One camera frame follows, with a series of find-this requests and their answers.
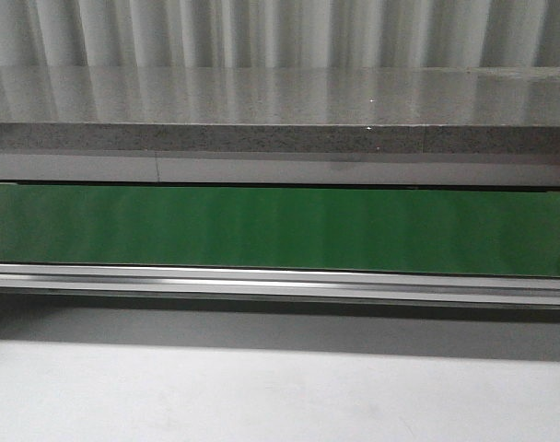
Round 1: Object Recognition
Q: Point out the green conveyor belt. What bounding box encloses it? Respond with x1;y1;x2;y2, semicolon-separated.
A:
0;183;560;308

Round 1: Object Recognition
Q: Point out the white pleated curtain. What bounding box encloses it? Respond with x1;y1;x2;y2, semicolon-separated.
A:
0;1;560;68

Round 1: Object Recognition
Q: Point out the grey stone counter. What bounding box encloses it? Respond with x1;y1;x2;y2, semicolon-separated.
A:
0;66;560;188

